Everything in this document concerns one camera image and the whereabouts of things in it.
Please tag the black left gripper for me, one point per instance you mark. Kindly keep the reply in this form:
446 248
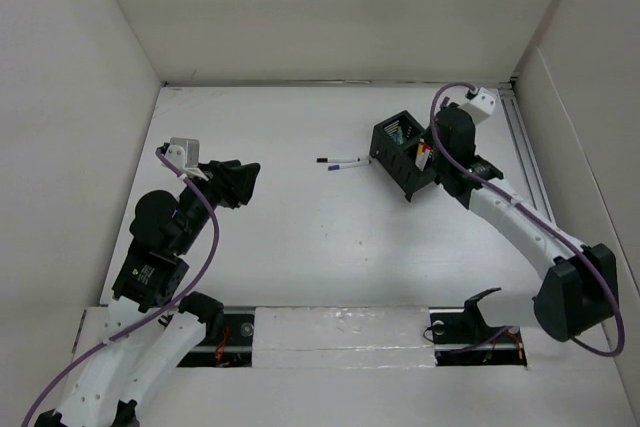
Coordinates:
220 183

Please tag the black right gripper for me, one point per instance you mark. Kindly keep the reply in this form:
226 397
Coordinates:
438 167

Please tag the red and purple marker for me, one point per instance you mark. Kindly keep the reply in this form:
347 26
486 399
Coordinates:
421 162

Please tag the black-capped white marker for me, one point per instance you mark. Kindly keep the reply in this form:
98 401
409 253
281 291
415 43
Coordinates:
339 161

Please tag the purple-capped white marker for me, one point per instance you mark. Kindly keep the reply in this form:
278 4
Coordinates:
334 167

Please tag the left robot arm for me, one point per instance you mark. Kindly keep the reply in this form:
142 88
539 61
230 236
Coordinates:
153 319

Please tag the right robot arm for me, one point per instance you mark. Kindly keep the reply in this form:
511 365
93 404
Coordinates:
577 285

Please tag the black two-compartment organizer box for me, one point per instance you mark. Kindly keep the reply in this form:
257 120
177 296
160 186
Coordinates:
399 160

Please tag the white foam block front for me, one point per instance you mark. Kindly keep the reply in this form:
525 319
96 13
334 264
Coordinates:
356 338

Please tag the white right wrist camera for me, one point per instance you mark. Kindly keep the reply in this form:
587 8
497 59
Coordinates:
479 103

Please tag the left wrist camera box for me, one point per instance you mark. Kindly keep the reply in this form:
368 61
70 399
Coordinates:
181 156

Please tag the aluminium rail right edge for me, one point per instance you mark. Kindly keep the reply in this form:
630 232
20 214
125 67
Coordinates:
535 187

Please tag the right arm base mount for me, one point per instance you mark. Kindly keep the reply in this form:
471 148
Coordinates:
462 342

